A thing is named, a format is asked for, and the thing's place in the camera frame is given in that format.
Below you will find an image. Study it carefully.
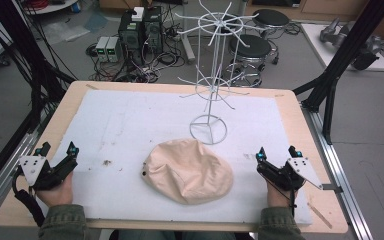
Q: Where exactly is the black computer tower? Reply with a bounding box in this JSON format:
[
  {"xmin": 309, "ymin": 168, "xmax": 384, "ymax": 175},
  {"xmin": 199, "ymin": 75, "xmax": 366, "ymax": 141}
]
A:
[
  {"xmin": 142, "ymin": 5, "xmax": 164, "ymax": 56},
  {"xmin": 117, "ymin": 9, "xmax": 145, "ymax": 66}
]

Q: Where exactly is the beige cloth cap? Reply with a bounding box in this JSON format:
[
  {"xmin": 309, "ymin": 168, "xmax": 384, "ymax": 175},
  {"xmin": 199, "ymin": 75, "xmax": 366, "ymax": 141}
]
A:
[{"xmin": 140, "ymin": 138, "xmax": 235, "ymax": 206}]

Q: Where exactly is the person's left hand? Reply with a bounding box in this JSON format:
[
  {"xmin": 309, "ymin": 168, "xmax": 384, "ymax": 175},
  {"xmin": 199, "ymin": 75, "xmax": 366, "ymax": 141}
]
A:
[{"xmin": 35, "ymin": 171, "xmax": 75, "ymax": 208}]

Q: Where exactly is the white foam mat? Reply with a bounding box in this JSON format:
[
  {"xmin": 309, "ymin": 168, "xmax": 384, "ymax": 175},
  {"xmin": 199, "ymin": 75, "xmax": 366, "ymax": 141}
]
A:
[{"xmin": 46, "ymin": 89, "xmax": 315, "ymax": 225}]

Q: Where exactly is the grey power supply box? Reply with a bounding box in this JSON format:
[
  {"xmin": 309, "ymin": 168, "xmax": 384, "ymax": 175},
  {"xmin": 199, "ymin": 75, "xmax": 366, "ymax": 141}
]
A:
[
  {"xmin": 95, "ymin": 36, "xmax": 110, "ymax": 63},
  {"xmin": 105, "ymin": 36, "xmax": 124, "ymax": 64}
]

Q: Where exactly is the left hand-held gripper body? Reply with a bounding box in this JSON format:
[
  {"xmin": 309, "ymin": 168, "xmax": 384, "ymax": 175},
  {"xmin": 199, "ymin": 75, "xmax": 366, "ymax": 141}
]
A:
[{"xmin": 18, "ymin": 153, "xmax": 78, "ymax": 193}]

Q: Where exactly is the white box on tower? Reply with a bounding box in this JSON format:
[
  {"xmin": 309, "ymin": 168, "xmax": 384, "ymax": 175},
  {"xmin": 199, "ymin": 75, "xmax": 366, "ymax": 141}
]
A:
[{"xmin": 131, "ymin": 6, "xmax": 146, "ymax": 23}]

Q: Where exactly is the black metal frame stand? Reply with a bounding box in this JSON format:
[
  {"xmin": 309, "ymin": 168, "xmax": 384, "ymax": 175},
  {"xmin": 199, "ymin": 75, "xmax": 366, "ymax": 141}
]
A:
[
  {"xmin": 0, "ymin": 0, "xmax": 78, "ymax": 201},
  {"xmin": 292, "ymin": 0, "xmax": 384, "ymax": 146}
]

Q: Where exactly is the tangle of floor cables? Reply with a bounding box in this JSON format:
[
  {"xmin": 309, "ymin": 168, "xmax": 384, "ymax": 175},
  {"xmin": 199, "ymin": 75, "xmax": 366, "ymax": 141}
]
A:
[{"xmin": 85, "ymin": 19, "xmax": 189, "ymax": 84}]

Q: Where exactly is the person's right hand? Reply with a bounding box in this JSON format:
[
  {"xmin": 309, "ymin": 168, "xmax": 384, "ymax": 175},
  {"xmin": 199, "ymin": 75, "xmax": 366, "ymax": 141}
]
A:
[{"xmin": 266, "ymin": 181, "xmax": 297, "ymax": 209}]

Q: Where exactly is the thin wooden stick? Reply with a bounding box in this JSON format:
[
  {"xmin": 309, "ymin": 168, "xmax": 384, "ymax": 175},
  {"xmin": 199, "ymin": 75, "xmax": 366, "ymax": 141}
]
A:
[{"xmin": 306, "ymin": 202, "xmax": 334, "ymax": 230}]

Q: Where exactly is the white wire hanging rack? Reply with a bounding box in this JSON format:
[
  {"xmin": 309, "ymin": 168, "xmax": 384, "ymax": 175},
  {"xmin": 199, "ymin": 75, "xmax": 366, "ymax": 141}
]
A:
[{"xmin": 174, "ymin": 0, "xmax": 268, "ymax": 146}]

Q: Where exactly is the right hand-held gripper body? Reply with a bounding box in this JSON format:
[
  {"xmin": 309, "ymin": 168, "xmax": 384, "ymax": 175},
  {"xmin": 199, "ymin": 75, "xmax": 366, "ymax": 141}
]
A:
[{"xmin": 256, "ymin": 156, "xmax": 324, "ymax": 193}]

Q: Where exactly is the white side table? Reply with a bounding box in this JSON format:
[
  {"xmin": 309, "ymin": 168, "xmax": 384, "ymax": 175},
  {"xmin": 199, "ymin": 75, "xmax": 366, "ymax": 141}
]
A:
[{"xmin": 300, "ymin": 23, "xmax": 384, "ymax": 72}]

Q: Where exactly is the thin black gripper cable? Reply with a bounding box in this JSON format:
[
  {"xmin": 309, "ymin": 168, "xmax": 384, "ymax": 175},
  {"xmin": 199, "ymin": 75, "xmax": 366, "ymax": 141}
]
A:
[{"xmin": 289, "ymin": 181, "xmax": 298, "ymax": 218}]

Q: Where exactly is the black round stool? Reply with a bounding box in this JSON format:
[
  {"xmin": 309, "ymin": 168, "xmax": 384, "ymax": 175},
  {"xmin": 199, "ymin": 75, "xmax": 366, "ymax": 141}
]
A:
[
  {"xmin": 251, "ymin": 8, "xmax": 292, "ymax": 38},
  {"xmin": 225, "ymin": 33, "xmax": 274, "ymax": 88}
]

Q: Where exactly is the black sleeved gripper cable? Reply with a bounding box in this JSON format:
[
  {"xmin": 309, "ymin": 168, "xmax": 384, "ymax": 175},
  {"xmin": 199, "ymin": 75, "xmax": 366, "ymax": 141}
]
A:
[{"xmin": 11, "ymin": 165, "xmax": 47, "ymax": 228}]

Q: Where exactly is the aluminium rail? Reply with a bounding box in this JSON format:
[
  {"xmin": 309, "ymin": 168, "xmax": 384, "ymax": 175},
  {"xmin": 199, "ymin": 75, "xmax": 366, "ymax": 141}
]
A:
[
  {"xmin": 301, "ymin": 103, "xmax": 376, "ymax": 240},
  {"xmin": 0, "ymin": 129, "xmax": 43, "ymax": 219}
]

